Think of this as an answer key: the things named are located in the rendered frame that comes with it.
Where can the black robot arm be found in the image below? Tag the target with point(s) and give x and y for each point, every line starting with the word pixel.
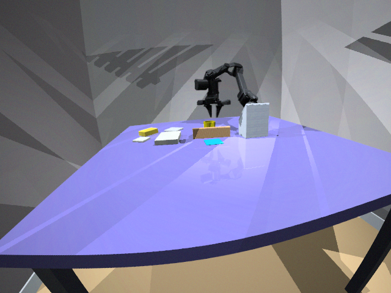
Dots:
pixel 210 81

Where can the yellow cup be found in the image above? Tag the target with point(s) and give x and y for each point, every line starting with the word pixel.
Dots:
pixel 209 123

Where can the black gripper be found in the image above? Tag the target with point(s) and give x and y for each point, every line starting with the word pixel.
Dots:
pixel 218 102

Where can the tan wooden plank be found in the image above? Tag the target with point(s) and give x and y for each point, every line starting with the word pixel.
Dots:
pixel 211 132

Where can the yellow rectangular block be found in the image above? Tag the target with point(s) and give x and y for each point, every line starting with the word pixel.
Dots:
pixel 148 132

